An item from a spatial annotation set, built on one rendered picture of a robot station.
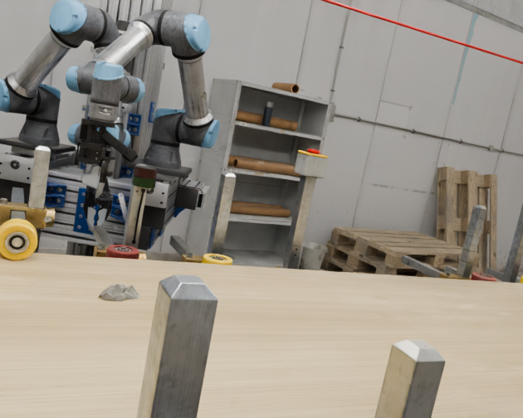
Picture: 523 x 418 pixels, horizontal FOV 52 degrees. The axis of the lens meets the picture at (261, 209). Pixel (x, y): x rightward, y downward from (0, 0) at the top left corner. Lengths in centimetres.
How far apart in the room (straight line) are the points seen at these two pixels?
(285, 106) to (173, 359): 448
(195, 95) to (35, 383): 140
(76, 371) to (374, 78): 485
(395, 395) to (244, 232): 434
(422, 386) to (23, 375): 52
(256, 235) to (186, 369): 452
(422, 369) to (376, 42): 500
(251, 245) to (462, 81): 294
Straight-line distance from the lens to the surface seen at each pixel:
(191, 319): 39
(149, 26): 189
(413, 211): 609
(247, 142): 466
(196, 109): 203
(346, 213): 546
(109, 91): 150
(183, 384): 41
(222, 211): 156
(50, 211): 147
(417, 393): 53
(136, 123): 236
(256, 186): 478
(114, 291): 110
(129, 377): 82
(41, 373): 82
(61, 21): 198
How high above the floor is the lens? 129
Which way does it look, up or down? 9 degrees down
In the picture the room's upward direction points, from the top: 11 degrees clockwise
